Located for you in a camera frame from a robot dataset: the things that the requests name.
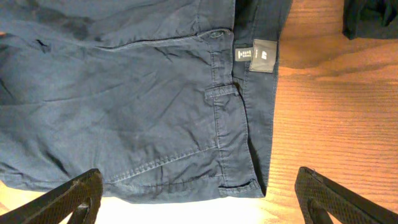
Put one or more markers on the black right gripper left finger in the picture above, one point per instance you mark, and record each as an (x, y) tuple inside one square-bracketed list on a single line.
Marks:
[(78, 199)]

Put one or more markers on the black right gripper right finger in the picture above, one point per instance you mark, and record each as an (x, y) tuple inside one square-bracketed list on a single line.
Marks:
[(320, 198)]

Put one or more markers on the black folded garment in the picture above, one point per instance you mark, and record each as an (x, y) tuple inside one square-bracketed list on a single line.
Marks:
[(370, 19)]

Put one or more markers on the navy blue shorts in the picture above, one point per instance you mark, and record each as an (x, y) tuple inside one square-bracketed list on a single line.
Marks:
[(173, 101)]

